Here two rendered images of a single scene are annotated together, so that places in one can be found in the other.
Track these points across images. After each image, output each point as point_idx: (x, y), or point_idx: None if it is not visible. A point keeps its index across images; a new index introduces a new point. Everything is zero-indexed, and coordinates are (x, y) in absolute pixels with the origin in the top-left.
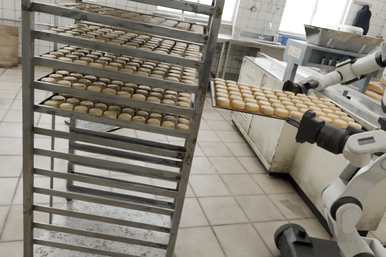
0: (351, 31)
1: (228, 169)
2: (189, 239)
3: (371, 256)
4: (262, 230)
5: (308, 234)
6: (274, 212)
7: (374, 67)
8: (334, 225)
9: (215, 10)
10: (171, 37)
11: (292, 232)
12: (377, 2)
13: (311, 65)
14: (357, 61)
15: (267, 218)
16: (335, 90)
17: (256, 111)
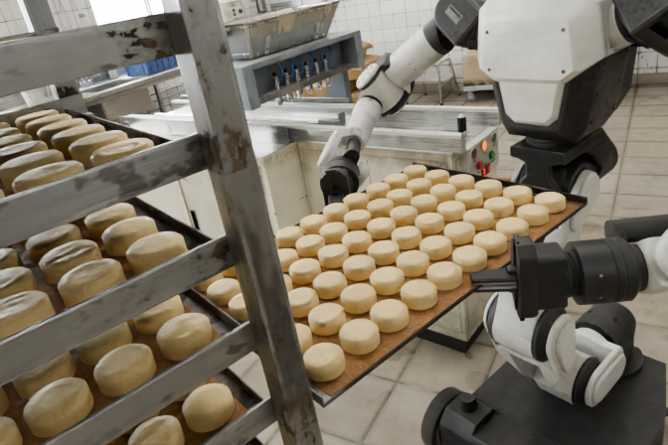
0: (227, 5)
1: (232, 370)
2: None
3: (591, 362)
4: (387, 440)
5: (441, 378)
6: (370, 386)
7: (432, 60)
8: (543, 369)
9: (223, 144)
10: (90, 338)
11: (455, 413)
12: None
13: (264, 99)
14: (393, 61)
15: (373, 408)
16: (321, 120)
17: (409, 318)
